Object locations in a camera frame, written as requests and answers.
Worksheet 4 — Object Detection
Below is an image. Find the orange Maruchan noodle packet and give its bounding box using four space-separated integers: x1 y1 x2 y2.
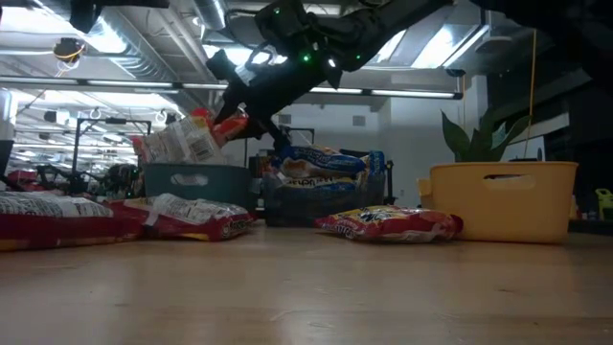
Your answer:
131 114 227 167
191 107 251 149

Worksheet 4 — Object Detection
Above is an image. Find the grey-brown plastic bin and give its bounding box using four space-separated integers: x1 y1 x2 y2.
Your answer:
261 170 388 227

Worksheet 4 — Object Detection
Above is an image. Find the yellow hanging cord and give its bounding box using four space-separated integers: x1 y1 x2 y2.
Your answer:
528 28 538 145

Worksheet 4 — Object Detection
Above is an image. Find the yellow-orange plastic bin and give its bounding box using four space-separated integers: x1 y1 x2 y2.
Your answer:
417 160 579 244

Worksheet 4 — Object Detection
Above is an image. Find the yellow-green object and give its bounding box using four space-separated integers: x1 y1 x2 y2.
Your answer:
595 187 613 222

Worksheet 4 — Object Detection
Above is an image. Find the background robot workstation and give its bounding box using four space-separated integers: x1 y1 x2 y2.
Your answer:
18 117 154 198

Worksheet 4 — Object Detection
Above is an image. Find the long ceiling light strip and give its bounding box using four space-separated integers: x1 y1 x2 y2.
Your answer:
0 75 464 101

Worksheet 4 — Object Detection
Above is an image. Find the black ceiling cable reel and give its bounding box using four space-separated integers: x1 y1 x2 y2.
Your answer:
52 36 88 66

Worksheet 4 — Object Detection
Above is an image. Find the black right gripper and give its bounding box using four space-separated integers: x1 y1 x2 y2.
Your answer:
206 49 342 152

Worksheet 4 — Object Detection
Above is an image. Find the snake plant in white pot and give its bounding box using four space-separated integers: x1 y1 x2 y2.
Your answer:
440 107 534 164

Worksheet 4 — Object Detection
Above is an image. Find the blue Maruchan noodle packet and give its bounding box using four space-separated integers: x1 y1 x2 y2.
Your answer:
364 149 387 177
277 145 369 179
280 174 365 193

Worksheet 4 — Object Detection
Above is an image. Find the ceiling light panel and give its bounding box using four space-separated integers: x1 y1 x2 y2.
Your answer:
368 29 408 66
410 23 492 71
80 13 129 55

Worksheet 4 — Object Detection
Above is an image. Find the silver round ventilation duct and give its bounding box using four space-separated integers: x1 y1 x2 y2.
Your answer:
193 0 227 32

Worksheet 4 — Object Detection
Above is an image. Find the black stand post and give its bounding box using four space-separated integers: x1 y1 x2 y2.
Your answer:
385 160 397 206

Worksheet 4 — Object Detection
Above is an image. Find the teal plastic bin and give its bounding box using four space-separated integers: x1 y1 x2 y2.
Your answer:
142 162 254 211

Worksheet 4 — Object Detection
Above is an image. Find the red Maruchan noodle packet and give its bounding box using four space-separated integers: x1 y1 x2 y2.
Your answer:
103 192 256 242
0 190 145 252
313 204 465 244

